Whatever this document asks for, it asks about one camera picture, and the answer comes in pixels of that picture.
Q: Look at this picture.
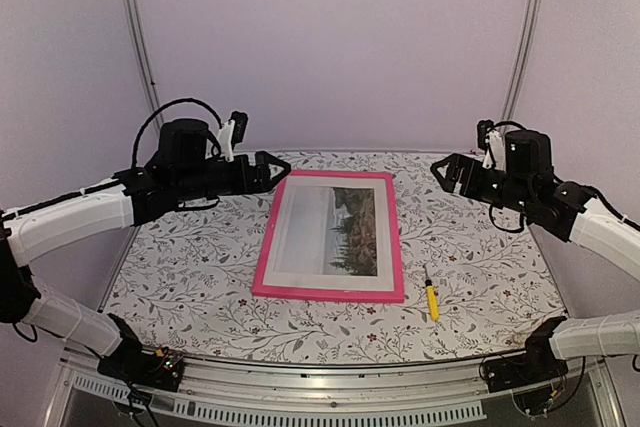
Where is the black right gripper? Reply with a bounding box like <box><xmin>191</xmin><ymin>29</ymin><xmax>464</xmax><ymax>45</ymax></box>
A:
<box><xmin>431</xmin><ymin>153</ymin><xmax>535</xmax><ymax>215</ymax></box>

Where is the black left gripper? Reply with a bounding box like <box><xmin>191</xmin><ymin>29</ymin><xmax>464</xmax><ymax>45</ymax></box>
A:
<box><xmin>175</xmin><ymin>149</ymin><xmax>292</xmax><ymax>202</ymax></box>

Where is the pink wooden photo frame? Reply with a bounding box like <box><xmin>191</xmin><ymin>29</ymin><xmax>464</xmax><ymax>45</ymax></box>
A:
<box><xmin>250</xmin><ymin>170</ymin><xmax>406</xmax><ymax>305</ymax></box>

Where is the yellow handled screwdriver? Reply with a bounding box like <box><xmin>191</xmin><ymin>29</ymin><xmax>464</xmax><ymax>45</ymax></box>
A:
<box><xmin>423</xmin><ymin>266</ymin><xmax>440</xmax><ymax>322</ymax></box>

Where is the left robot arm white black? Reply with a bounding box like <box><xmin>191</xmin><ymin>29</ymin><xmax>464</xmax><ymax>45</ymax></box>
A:
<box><xmin>1</xmin><ymin>112</ymin><xmax>291</xmax><ymax>381</ymax></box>

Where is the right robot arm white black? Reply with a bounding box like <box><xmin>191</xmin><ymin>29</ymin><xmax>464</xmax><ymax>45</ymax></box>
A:
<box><xmin>430</xmin><ymin>121</ymin><xmax>639</xmax><ymax>383</ymax></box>

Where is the framed landscape photo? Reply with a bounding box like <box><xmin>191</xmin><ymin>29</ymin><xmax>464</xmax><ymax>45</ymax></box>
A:
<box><xmin>263</xmin><ymin>179</ymin><xmax>395</xmax><ymax>292</ymax></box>

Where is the floral patterned table mat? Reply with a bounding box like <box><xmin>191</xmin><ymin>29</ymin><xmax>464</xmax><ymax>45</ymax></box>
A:
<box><xmin>105</xmin><ymin>152</ymin><xmax>566</xmax><ymax>365</ymax></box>

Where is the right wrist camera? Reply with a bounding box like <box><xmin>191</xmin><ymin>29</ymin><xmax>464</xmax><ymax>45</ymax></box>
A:
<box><xmin>476</xmin><ymin>120</ymin><xmax>504</xmax><ymax>170</ymax></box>

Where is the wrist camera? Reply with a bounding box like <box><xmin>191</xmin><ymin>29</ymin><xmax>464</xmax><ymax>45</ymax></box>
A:
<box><xmin>217</xmin><ymin>111</ymin><xmax>248</xmax><ymax>162</ymax></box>
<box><xmin>476</xmin><ymin>120</ymin><xmax>504</xmax><ymax>170</ymax></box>

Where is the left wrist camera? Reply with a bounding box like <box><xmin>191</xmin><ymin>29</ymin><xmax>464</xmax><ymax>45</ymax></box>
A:
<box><xmin>217</xmin><ymin>111</ymin><xmax>248</xmax><ymax>162</ymax></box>

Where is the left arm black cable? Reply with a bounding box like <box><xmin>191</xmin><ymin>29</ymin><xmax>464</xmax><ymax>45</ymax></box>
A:
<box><xmin>130</xmin><ymin>98</ymin><xmax>224</xmax><ymax>171</ymax></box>

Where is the right aluminium corner post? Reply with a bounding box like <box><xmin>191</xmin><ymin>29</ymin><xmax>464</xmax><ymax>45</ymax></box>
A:
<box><xmin>500</xmin><ymin>0</ymin><xmax>542</xmax><ymax>121</ymax></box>

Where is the aluminium corner post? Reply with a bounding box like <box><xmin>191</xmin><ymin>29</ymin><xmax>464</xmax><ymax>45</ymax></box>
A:
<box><xmin>500</xmin><ymin>0</ymin><xmax>542</xmax><ymax>121</ymax></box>
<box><xmin>122</xmin><ymin>0</ymin><xmax>160</xmax><ymax>113</ymax></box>

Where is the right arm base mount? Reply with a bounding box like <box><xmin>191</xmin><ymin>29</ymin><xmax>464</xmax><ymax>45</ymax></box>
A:
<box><xmin>478</xmin><ymin>316</ymin><xmax>568</xmax><ymax>393</ymax></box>

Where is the aluminium front rail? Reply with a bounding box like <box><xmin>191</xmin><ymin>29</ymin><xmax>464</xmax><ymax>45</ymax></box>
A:
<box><xmin>43</xmin><ymin>347</ymin><xmax>631</xmax><ymax>426</ymax></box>

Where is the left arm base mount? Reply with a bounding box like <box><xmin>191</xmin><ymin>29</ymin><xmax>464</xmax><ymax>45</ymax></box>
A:
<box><xmin>97</xmin><ymin>313</ymin><xmax>184</xmax><ymax>392</ymax></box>

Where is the left aluminium corner post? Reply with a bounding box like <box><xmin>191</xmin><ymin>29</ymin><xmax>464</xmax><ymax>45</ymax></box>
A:
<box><xmin>122</xmin><ymin>0</ymin><xmax>160</xmax><ymax>113</ymax></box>

